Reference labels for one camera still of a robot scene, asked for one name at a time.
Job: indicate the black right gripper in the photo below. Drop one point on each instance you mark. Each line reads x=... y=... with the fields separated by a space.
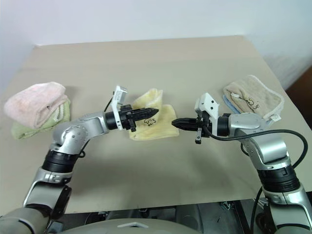
x=201 y=123

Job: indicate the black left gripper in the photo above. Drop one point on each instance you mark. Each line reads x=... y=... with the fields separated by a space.
x=126 y=117

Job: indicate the yellow towel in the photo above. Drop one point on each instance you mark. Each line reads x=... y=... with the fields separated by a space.
x=163 y=122

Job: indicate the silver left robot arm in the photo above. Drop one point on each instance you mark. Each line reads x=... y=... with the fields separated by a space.
x=80 y=129

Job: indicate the blue folded towel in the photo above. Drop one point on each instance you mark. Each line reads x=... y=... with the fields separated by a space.
x=229 y=103

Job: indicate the beige folded towel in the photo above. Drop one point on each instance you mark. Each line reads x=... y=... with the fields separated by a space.
x=253 y=92

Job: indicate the pink folded towel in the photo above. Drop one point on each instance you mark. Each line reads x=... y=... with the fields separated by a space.
x=31 y=102

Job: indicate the green folded towel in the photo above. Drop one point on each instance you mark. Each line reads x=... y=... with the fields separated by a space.
x=26 y=130

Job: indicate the grey robot torso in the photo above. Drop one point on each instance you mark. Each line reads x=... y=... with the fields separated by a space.
x=136 y=225

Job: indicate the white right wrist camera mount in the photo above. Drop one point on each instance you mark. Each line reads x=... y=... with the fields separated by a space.
x=207 y=103

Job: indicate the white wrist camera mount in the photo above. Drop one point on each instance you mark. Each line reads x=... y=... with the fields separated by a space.
x=207 y=103
x=119 y=97

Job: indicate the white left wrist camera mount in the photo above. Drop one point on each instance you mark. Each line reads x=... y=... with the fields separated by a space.
x=119 y=97

